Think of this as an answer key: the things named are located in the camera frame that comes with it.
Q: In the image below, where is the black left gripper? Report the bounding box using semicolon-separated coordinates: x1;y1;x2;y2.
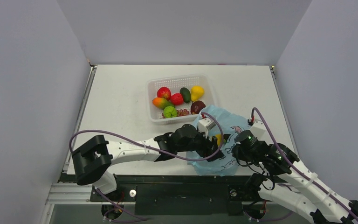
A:
177;128;223;162

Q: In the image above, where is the light blue plastic bag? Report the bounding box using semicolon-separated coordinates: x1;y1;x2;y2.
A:
186;105;254;177

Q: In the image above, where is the yellow fake banana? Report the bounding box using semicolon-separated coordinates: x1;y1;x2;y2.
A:
214;134;222;147

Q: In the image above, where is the green fake apple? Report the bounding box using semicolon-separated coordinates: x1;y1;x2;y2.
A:
163;106;178;118

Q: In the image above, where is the orange green fake mango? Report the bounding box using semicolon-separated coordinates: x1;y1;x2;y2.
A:
152;97;175;110

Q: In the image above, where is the red yellow fake apple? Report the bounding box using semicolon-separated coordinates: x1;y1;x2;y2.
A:
157;86;171;101

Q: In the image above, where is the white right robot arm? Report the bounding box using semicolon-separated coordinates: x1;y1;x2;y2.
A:
233;130;358;224

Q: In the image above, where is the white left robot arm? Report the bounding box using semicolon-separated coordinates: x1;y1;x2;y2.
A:
70;124;224;201

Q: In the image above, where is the red fake grape bunch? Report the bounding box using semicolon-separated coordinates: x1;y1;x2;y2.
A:
161;109;190;118

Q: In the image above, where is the dark red fake fruit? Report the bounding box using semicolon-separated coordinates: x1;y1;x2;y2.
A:
190;100;206;114

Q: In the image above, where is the red fake strawberry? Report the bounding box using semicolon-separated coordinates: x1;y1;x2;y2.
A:
170;93;184;106

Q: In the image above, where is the dark green fake avocado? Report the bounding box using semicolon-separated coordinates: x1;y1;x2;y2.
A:
179;87;192;103

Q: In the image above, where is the yellow fake pear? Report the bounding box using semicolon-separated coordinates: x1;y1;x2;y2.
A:
190;85;205;102

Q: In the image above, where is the white perforated plastic basket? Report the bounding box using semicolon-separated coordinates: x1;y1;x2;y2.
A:
146;74;218;125

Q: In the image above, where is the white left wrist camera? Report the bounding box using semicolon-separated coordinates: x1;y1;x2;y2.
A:
197;118;216;139

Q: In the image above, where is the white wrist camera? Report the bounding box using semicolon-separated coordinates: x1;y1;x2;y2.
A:
197;118;216;139
249;120;267;140

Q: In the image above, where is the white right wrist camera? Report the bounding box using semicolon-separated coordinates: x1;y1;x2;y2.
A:
249;120;267;140

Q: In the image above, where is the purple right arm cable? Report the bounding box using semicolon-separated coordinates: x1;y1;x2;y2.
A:
251;107;358;224

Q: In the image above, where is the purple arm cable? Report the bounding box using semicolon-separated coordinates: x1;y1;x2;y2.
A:
69;112;225;224
251;107;358;224

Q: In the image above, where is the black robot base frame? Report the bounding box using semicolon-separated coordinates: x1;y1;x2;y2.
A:
107;175;262;216

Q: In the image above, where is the metal table edge rail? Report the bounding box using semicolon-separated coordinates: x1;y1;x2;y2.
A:
269;65;279;92

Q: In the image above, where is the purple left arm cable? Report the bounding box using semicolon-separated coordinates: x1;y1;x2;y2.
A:
69;112;225;224

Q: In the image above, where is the left metal table rail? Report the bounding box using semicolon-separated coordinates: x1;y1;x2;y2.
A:
62;65;98;174

